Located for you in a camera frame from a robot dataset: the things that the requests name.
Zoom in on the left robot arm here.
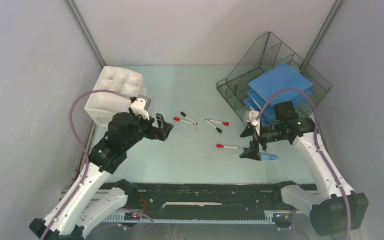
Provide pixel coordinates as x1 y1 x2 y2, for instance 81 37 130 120
29 112 174 240

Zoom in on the green wire mesh organizer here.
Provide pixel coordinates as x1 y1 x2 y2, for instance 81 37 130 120
216 32 333 125

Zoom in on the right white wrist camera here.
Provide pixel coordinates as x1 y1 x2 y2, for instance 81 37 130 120
243 110 261 136

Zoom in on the blue highlighter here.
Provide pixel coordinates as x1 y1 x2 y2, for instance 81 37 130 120
260 153 279 161

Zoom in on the red cap marker right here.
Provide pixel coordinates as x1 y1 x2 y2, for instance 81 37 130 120
208 119 231 127

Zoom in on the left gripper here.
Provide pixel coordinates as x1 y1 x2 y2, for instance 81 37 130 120
122 107 173 150

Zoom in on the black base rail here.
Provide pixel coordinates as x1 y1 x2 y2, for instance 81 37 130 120
105 181 315 222

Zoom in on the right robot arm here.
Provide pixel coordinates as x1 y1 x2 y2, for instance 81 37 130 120
239 101 369 237

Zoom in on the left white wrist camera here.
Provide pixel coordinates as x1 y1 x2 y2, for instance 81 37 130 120
130 95 152 120

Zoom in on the black cap marker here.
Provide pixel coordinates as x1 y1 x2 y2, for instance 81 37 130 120
205 119 223 134
180 111 198 125

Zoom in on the red cap marker bottom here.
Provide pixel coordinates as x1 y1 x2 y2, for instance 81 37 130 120
216 144 240 149

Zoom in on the red cap marker left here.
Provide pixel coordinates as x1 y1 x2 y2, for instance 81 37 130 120
173 117 195 125

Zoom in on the red cap marker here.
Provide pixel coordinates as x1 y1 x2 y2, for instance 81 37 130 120
216 144 240 149
173 117 195 125
208 119 231 127

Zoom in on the black cap marker lower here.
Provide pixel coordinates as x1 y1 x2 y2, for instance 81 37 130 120
205 119 223 134

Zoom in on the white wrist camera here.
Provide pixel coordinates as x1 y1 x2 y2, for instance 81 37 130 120
130 95 152 120
243 110 261 136

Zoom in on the white plastic drawer organizer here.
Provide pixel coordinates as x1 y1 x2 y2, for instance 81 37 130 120
84 66 147 130

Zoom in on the black cap marker upper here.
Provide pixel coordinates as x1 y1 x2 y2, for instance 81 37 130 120
180 111 198 125

